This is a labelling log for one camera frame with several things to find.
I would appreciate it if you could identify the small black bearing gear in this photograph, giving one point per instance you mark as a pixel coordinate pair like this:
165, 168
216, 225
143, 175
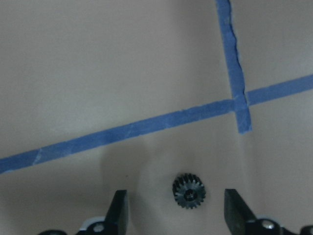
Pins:
188, 191

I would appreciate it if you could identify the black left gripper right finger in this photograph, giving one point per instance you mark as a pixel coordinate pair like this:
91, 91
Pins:
237, 214

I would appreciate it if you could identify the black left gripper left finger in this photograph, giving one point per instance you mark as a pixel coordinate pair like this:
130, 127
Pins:
116, 220

